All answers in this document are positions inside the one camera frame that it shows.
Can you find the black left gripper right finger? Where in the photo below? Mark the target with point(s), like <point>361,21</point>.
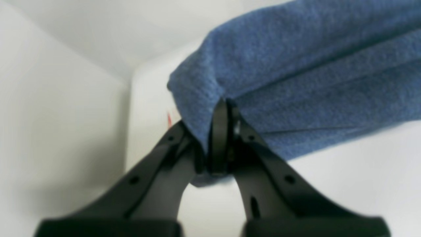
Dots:
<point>278,202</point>

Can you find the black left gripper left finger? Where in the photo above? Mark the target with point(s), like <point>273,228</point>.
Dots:
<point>143,203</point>

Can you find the dark blue T-shirt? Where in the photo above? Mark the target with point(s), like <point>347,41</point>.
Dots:
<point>307,74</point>

